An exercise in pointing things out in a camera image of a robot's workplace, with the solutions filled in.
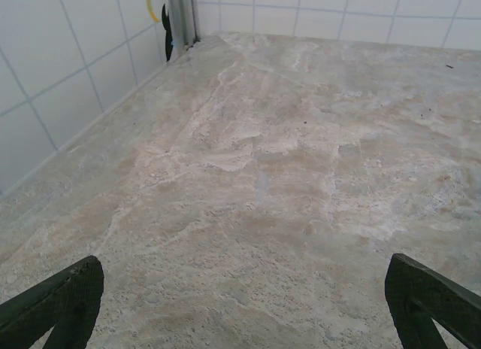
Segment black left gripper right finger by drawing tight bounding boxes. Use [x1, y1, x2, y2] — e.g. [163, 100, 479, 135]
[384, 253, 481, 349]

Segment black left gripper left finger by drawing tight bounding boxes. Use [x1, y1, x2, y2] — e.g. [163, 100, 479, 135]
[0, 254, 105, 349]

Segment aluminium frame corner post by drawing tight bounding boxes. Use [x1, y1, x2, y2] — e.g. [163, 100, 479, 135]
[168, 0, 201, 50]

